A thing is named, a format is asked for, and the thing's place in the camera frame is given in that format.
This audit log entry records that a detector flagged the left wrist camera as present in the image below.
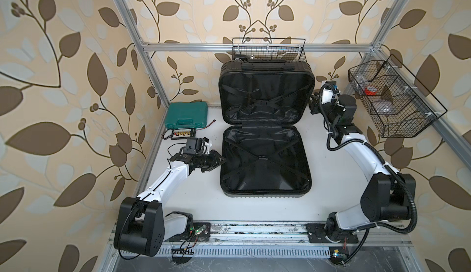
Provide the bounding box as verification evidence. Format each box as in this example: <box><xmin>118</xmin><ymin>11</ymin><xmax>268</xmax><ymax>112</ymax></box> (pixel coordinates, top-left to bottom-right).
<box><xmin>182</xmin><ymin>137</ymin><xmax>212</xmax><ymax>156</ymax></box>

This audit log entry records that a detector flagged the black hard-shell suitcase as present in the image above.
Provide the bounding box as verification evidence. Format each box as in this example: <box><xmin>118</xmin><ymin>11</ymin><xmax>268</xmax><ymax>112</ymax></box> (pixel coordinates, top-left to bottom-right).
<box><xmin>218</xmin><ymin>57</ymin><xmax>315</xmax><ymax>197</ymax></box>

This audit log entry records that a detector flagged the green plastic tool case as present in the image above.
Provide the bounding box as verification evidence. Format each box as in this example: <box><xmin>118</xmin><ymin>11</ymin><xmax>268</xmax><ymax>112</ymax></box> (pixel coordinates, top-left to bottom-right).
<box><xmin>164</xmin><ymin>102</ymin><xmax>208</xmax><ymax>130</ymax></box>

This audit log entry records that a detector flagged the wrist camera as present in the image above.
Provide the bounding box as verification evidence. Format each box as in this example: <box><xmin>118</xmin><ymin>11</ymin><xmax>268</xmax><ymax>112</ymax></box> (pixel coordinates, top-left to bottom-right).
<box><xmin>182</xmin><ymin>137</ymin><xmax>212</xmax><ymax>156</ymax></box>
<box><xmin>319</xmin><ymin>81</ymin><xmax>339</xmax><ymax>105</ymax></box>

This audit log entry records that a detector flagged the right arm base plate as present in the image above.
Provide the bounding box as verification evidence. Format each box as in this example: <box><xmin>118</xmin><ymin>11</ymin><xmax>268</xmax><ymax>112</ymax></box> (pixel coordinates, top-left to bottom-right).
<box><xmin>305</xmin><ymin>223</ymin><xmax>359</xmax><ymax>244</ymax></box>

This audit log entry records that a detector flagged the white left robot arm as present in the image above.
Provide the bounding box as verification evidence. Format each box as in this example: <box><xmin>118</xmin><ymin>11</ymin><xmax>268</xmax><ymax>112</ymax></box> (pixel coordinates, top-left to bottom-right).
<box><xmin>114</xmin><ymin>150</ymin><xmax>226</xmax><ymax>257</ymax></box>

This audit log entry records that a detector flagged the right wall wire basket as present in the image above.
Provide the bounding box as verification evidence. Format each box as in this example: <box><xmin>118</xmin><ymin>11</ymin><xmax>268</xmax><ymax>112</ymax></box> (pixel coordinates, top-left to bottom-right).
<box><xmin>348</xmin><ymin>54</ymin><xmax>448</xmax><ymax>138</ymax></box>

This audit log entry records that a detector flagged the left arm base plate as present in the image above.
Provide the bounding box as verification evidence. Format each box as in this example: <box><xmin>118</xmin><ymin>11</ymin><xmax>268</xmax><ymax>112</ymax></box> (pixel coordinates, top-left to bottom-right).
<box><xmin>168</xmin><ymin>222</ymin><xmax>212</xmax><ymax>243</ymax></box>

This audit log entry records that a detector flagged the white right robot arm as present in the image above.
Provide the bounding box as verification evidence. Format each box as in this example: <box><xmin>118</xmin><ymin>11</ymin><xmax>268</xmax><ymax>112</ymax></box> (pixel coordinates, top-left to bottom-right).
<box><xmin>309</xmin><ymin>89</ymin><xmax>418</xmax><ymax>241</ymax></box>

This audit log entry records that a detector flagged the black screwdriver bit holder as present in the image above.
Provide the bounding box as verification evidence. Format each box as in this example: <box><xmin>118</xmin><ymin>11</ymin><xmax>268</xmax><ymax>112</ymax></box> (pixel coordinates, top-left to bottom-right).
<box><xmin>170</xmin><ymin>128</ymin><xmax>196</xmax><ymax>140</ymax></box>

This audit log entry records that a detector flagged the red lid in basket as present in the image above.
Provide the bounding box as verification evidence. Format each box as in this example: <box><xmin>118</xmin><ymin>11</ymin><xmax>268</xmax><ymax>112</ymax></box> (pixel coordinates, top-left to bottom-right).
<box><xmin>364</xmin><ymin>85</ymin><xmax>378</xmax><ymax>96</ymax></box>

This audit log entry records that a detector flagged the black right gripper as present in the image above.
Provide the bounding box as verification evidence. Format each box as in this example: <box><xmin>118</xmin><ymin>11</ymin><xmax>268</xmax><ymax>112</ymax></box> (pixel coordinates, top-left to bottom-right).
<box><xmin>308</xmin><ymin>91</ymin><xmax>339</xmax><ymax>126</ymax></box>

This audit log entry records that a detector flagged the aluminium frame rail front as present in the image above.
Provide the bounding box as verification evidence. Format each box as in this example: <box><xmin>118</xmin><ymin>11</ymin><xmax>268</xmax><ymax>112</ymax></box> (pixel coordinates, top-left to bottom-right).
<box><xmin>107</xmin><ymin>219</ymin><xmax>413</xmax><ymax>259</ymax></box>

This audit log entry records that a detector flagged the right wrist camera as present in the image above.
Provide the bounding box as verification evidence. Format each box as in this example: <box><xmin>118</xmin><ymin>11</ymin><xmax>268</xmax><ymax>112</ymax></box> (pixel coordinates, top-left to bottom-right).
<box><xmin>319</xmin><ymin>81</ymin><xmax>339</xmax><ymax>105</ymax></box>

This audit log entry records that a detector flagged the wall wire basket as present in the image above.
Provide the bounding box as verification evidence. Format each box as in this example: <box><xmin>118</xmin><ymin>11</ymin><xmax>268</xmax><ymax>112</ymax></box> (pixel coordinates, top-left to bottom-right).
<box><xmin>348</xmin><ymin>54</ymin><xmax>448</xmax><ymax>138</ymax></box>
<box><xmin>230</xmin><ymin>37</ymin><xmax>307</xmax><ymax>62</ymax></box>

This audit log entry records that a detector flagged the back wall wire basket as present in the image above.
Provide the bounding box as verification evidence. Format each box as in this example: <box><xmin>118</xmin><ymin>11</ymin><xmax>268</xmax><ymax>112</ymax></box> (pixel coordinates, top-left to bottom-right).
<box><xmin>230</xmin><ymin>37</ymin><xmax>307</xmax><ymax>62</ymax></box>

